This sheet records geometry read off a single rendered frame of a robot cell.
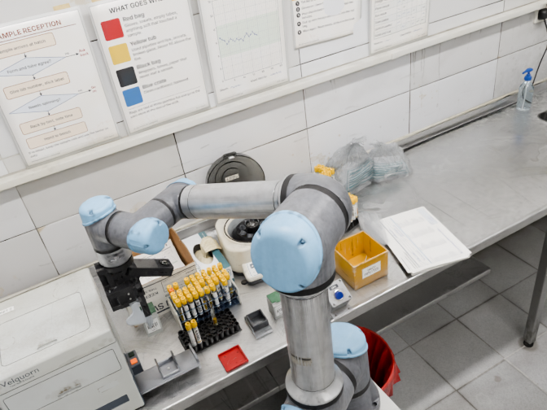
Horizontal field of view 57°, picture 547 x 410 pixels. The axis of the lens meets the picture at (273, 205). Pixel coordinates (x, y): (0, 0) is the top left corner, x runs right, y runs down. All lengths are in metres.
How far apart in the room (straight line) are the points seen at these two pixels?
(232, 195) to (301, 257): 0.29
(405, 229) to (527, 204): 0.47
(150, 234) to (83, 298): 0.40
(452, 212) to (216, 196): 1.13
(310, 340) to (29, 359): 0.66
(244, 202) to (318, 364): 0.33
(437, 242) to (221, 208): 0.95
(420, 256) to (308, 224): 0.99
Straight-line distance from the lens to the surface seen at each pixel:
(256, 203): 0.97
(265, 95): 1.83
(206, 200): 1.05
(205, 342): 1.53
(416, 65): 2.28
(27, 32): 1.59
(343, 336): 1.16
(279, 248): 0.77
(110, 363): 1.34
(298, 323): 0.90
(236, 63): 1.78
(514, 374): 2.61
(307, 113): 1.99
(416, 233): 1.83
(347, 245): 1.69
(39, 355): 1.29
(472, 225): 1.91
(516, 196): 2.09
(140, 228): 1.04
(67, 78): 1.63
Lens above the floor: 2.01
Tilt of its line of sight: 34 degrees down
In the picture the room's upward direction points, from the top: 9 degrees counter-clockwise
